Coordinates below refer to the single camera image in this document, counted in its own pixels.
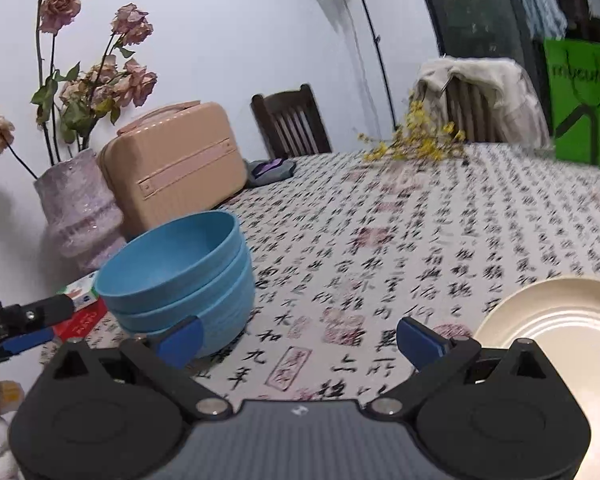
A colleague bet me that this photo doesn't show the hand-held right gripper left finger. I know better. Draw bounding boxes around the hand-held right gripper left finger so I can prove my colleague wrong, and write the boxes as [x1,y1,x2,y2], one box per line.
[32,316,233,418]

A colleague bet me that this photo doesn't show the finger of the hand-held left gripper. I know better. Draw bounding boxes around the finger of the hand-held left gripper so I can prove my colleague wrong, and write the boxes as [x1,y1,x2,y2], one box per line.
[10,294,76,335]
[0,327,57,361]

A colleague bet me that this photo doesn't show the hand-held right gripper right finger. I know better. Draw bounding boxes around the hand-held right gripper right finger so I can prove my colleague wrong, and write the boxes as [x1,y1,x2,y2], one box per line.
[370,316,573,420]

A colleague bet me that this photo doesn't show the blue bowl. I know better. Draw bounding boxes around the blue bowl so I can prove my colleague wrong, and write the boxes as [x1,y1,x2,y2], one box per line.
[95,211,246,313]
[121,280,257,359]
[111,250,253,333]

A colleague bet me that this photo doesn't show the cream round plate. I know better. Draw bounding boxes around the cream round plate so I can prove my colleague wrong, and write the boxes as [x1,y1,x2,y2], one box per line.
[472,277,600,480]

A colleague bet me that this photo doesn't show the red cardboard box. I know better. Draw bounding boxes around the red cardboard box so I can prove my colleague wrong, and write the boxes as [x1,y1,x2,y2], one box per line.
[52,302,111,343]

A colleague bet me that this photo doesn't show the green white bandage box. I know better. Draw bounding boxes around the green white bandage box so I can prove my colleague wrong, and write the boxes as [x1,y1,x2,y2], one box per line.
[55,271,103,311]

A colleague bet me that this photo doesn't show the fuzzy purple grey vase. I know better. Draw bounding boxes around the fuzzy purple grey vase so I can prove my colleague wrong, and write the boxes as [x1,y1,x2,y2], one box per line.
[33,147,127,273]

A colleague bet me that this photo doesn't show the white plush toy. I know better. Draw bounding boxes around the white plush toy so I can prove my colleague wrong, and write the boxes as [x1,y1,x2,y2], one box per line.
[0,380,26,480]

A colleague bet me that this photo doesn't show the calligraphy print tablecloth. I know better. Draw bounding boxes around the calligraphy print tablecloth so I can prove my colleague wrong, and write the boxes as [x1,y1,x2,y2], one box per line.
[40,141,600,411]

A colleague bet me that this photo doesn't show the grey purple fabric pouch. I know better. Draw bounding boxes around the grey purple fabric pouch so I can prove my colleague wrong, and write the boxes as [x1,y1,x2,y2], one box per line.
[245,157,296,188]

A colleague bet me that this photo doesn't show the yellow blossom branches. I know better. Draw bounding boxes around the yellow blossom branches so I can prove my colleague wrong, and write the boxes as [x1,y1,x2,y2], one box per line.
[357,91,468,163]

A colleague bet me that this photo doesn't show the dark wooden chair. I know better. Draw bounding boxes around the dark wooden chair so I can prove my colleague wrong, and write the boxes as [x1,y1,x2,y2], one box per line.
[251,84,333,161]
[445,77,506,143]

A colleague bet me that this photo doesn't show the green paper bag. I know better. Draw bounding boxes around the green paper bag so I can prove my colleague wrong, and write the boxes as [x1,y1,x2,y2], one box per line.
[544,37,600,170]

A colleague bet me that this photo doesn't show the beige jacket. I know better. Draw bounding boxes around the beige jacket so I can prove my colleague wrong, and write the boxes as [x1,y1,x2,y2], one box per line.
[412,57,552,151]

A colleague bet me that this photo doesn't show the dried rose bouquet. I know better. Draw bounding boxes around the dried rose bouquet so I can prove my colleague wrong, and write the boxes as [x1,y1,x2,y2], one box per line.
[0,0,158,181]

